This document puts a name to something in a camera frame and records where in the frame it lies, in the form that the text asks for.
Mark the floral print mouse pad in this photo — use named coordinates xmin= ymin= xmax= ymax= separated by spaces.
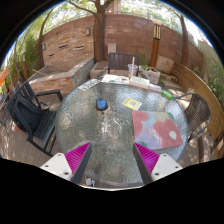
xmin=131 ymin=110 xmax=184 ymax=151

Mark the white wall box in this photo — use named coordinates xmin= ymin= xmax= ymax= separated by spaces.
xmin=106 ymin=42 xmax=118 ymax=54

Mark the green tube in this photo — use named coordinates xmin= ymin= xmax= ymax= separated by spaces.
xmin=161 ymin=89 xmax=174 ymax=100

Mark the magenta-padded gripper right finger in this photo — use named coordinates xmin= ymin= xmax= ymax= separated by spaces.
xmin=132 ymin=141 xmax=184 ymax=186

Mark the thick tree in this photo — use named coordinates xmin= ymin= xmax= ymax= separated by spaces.
xmin=68 ymin=0 xmax=114 ymax=63

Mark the clear plastic cup with straw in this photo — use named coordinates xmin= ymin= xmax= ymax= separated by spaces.
xmin=127 ymin=56 xmax=139 ymax=80

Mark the blue computer mouse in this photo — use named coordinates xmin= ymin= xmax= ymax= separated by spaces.
xmin=95 ymin=97 xmax=109 ymax=112

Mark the small thin book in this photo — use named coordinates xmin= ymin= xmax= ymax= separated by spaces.
xmin=148 ymin=83 xmax=163 ymax=94

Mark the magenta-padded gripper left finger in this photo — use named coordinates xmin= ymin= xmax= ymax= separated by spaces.
xmin=39 ymin=141 xmax=93 ymax=185

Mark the wooden garden lamp post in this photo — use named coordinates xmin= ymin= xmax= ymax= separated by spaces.
xmin=148 ymin=19 xmax=163 ymax=69

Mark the yellow card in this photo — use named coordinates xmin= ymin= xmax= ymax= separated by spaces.
xmin=122 ymin=96 xmax=143 ymax=111

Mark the colourful printed sheet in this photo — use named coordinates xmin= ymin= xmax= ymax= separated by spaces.
xmin=101 ymin=73 xmax=130 ymax=86

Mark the dark wooden slatted chair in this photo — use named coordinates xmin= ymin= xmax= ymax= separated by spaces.
xmin=107 ymin=52 xmax=141 ymax=76

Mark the white licence plate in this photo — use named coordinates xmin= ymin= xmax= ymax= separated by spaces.
xmin=77 ymin=78 xmax=102 ymax=92

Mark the white planter box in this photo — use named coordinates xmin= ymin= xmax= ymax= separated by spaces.
xmin=138 ymin=64 xmax=162 ymax=85

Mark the curved wooden bench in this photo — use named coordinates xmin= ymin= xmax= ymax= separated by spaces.
xmin=171 ymin=61 xmax=224 ymax=141

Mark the beige stone slab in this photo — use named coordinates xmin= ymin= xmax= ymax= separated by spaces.
xmin=156 ymin=55 xmax=175 ymax=75

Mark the thin tree trunk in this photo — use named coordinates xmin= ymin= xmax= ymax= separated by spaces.
xmin=179 ymin=14 xmax=190 ymax=66

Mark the black folding chair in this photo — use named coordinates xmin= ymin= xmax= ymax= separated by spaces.
xmin=5 ymin=80 xmax=64 ymax=158

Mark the dark wicker chair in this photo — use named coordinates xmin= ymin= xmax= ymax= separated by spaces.
xmin=173 ymin=92 xmax=212 ymax=144

